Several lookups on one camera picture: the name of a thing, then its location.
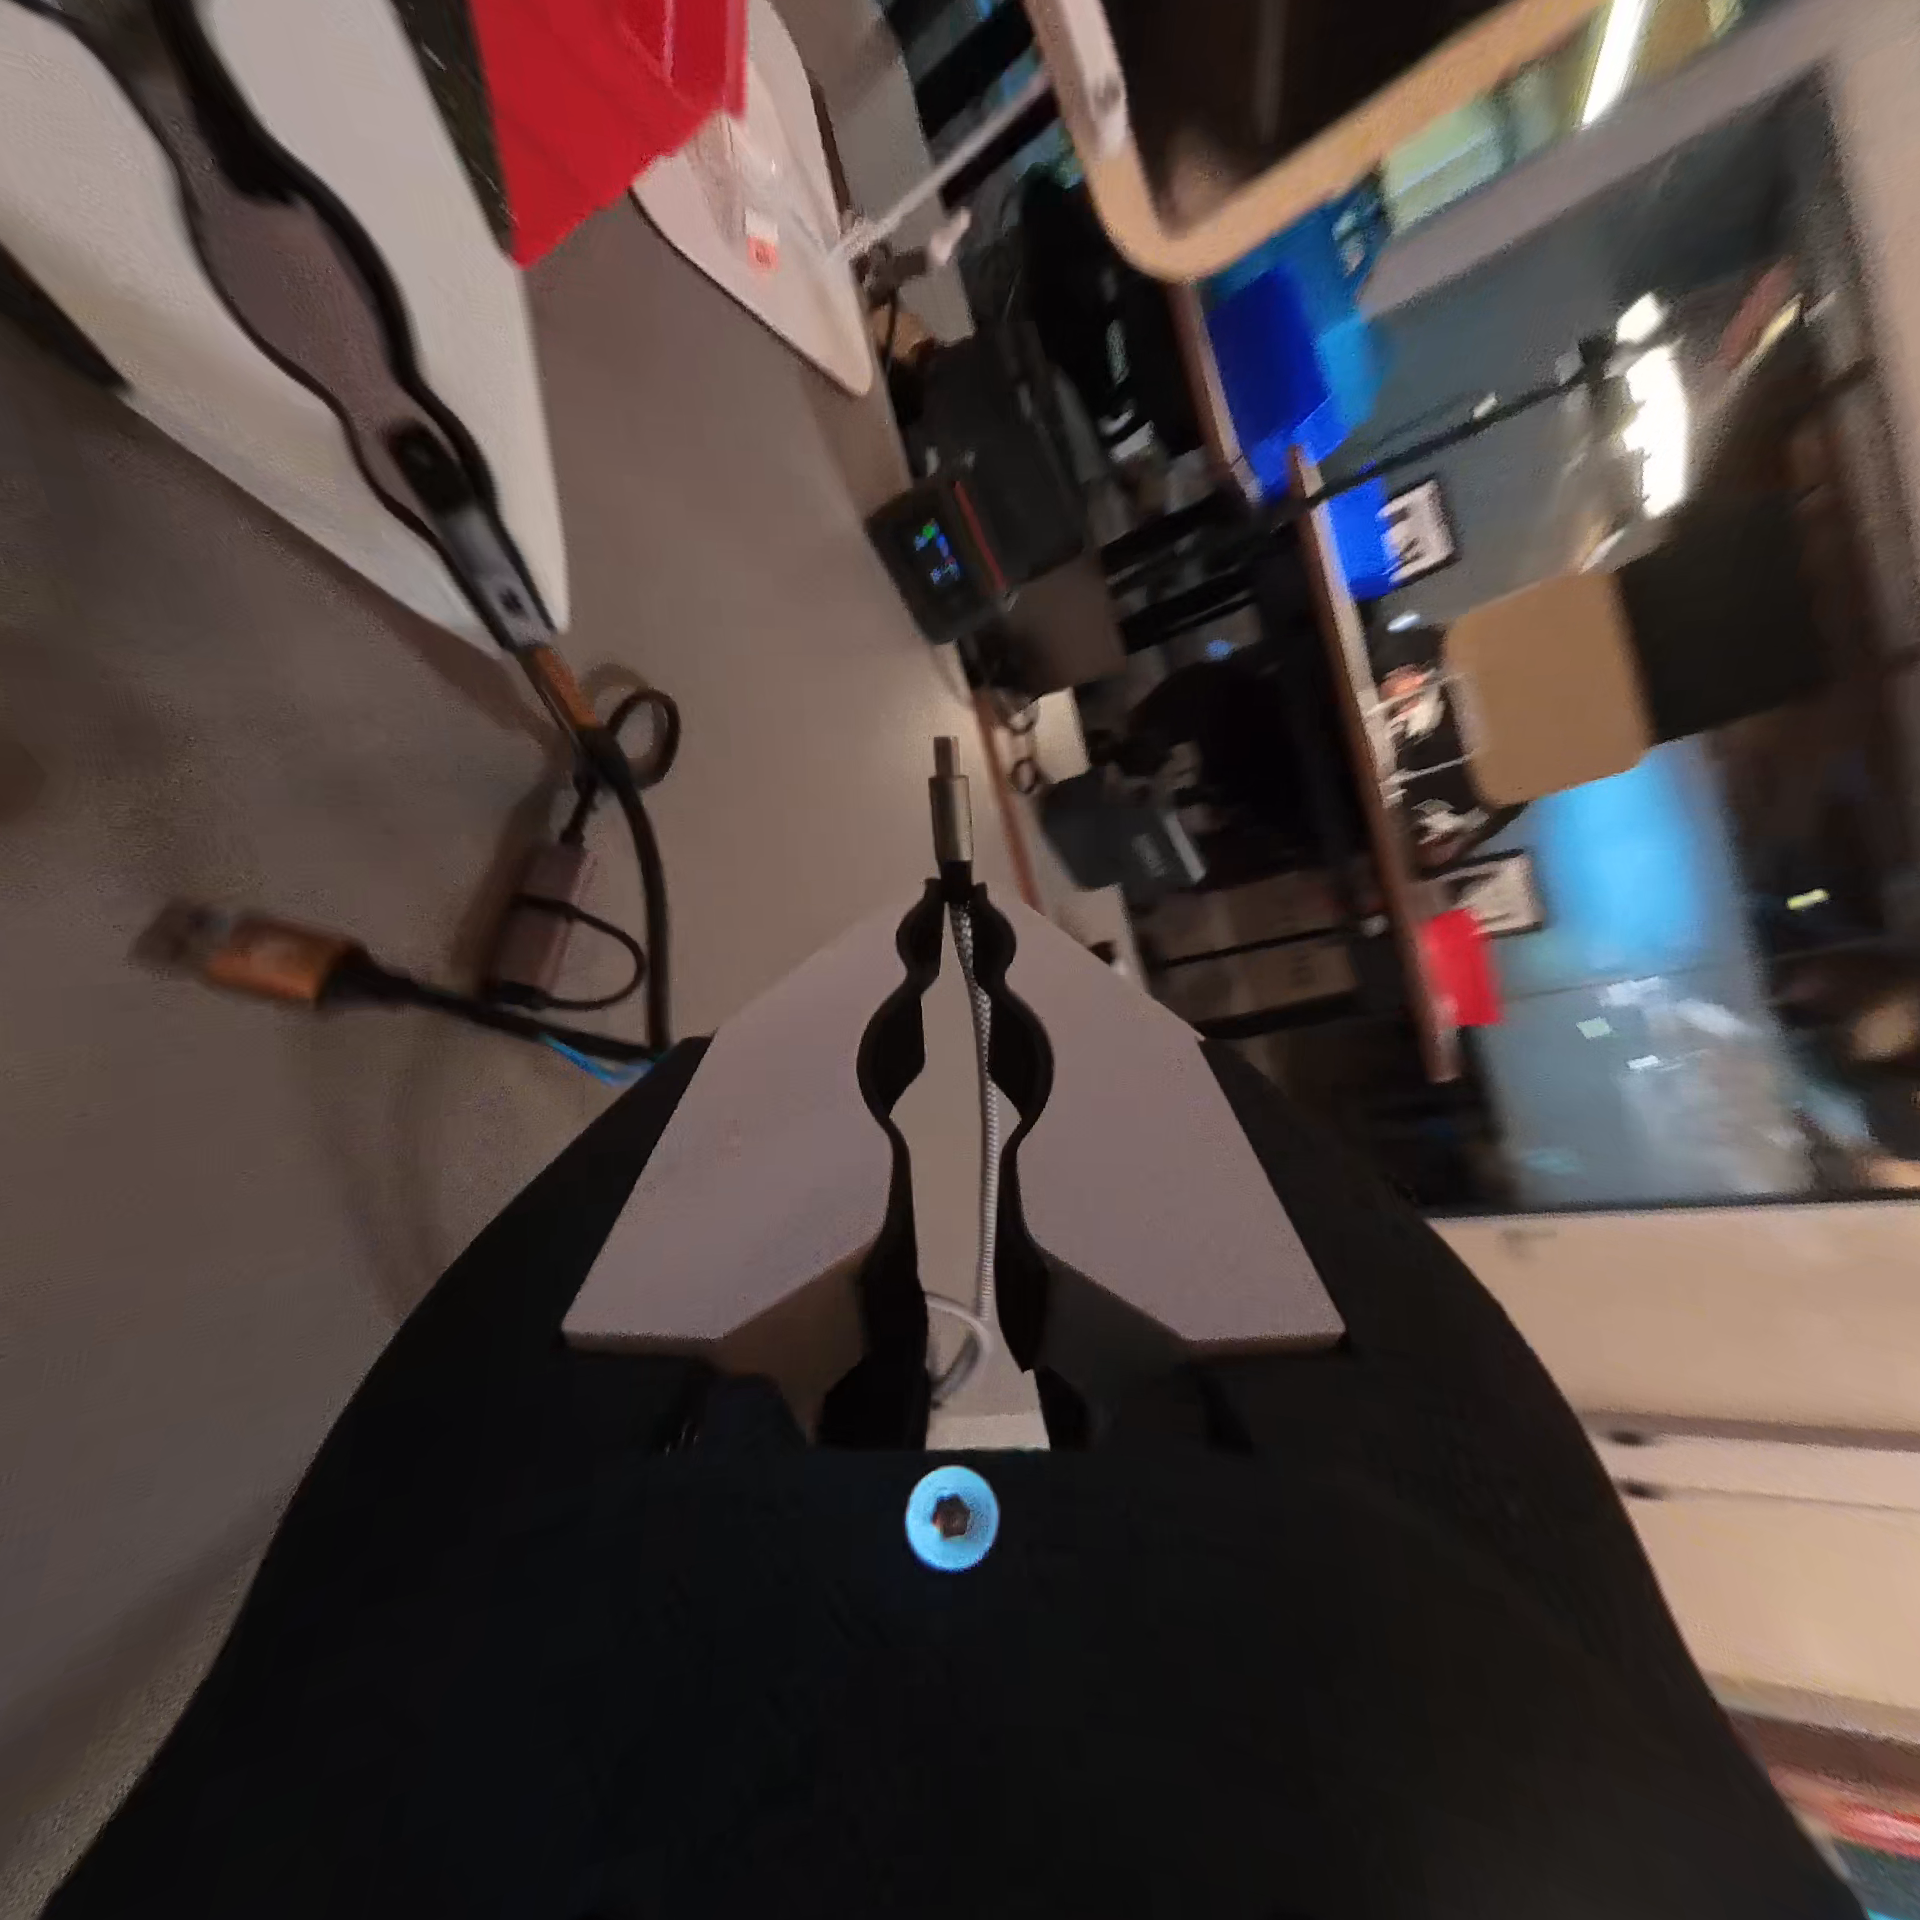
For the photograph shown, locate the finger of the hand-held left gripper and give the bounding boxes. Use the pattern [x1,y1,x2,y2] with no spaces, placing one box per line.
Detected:
[0,0,512,653]
[164,0,572,647]

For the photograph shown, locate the white cabinet unit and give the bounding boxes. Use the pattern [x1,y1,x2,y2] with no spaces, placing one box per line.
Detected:
[1425,1197,1920,1705]

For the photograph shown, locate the red card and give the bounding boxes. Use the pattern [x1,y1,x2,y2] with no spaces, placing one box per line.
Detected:
[1415,902,1505,1033]

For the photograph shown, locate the glass partition window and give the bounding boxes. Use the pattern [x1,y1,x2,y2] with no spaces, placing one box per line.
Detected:
[1359,60,1920,1208]

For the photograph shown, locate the grey usb hub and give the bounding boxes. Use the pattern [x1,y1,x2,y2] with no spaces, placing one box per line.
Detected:
[478,838,650,1010]

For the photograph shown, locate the black charger with display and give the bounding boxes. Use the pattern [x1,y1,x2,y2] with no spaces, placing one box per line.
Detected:
[866,469,1087,649]

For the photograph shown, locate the white plastic bag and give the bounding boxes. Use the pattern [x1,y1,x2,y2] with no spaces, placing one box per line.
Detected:
[631,0,881,400]

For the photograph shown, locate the white charging cable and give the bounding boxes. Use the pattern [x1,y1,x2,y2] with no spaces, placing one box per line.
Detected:
[833,60,1059,271]

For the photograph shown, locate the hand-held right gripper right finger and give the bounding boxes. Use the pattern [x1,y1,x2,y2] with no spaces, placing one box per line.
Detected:
[951,881,1346,1453]

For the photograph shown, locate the black cable orange plug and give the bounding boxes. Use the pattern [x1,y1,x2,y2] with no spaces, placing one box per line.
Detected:
[132,895,664,1057]
[518,644,684,1050]

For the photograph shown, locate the cardboard box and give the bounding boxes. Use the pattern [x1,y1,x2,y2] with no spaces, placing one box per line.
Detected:
[998,567,1130,695]

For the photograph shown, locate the black power adapter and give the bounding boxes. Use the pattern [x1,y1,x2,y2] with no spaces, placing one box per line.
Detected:
[1040,765,1209,895]

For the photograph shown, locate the blue storage bin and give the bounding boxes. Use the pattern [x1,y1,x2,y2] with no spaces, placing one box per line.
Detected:
[1329,478,1403,600]
[1201,194,1391,505]

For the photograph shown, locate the dark grey usb adapter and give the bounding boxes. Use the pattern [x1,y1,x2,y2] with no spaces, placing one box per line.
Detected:
[383,421,553,653]

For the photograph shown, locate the silver braided usb-c cable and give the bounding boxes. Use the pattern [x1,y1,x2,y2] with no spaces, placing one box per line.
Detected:
[920,735,1011,1404]

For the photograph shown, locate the red box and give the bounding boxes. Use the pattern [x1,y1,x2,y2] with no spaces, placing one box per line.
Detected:
[464,0,752,270]

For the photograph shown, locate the black panel with plywood rim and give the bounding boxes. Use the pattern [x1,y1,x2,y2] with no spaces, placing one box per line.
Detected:
[1049,0,1614,289]

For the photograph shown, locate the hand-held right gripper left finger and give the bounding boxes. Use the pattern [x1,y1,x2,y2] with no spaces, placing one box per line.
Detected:
[562,881,954,1449]

